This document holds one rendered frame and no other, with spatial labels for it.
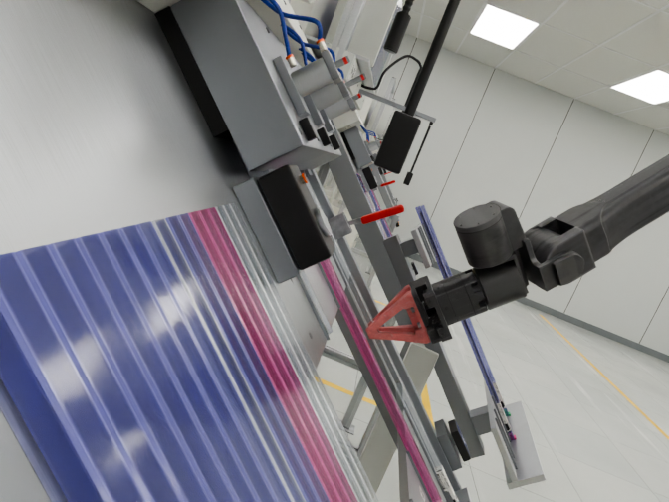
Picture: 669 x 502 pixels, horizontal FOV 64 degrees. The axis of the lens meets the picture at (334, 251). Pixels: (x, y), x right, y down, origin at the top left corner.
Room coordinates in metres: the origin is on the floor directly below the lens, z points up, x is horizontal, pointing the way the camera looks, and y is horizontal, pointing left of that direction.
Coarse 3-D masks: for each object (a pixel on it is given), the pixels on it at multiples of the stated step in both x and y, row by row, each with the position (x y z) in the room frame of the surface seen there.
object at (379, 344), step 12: (312, 192) 0.68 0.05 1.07; (336, 252) 0.68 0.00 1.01; (348, 276) 0.68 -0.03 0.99; (348, 288) 0.68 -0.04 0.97; (360, 300) 0.67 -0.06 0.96; (360, 312) 0.67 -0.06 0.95; (384, 348) 0.67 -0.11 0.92; (384, 360) 0.67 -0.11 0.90; (396, 372) 0.67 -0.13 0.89; (396, 384) 0.67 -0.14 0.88; (408, 396) 0.67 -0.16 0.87; (408, 408) 0.67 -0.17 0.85; (420, 420) 0.68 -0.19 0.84; (420, 432) 0.67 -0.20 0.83; (432, 456) 0.67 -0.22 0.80
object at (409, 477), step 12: (396, 396) 0.71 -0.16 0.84; (408, 420) 0.66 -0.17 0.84; (420, 444) 0.67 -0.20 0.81; (408, 456) 0.56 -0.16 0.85; (408, 468) 0.53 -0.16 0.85; (432, 468) 0.66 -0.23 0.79; (408, 480) 0.50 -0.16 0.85; (420, 480) 0.56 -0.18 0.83; (408, 492) 0.48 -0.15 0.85; (420, 492) 0.53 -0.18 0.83; (444, 492) 0.66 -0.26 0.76
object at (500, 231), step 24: (480, 216) 0.64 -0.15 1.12; (504, 216) 0.64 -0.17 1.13; (480, 240) 0.63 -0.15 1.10; (504, 240) 0.64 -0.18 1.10; (528, 240) 0.65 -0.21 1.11; (480, 264) 0.64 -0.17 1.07; (528, 264) 0.67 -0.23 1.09; (552, 264) 0.65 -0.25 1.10; (576, 264) 0.65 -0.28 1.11; (552, 288) 0.65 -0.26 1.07
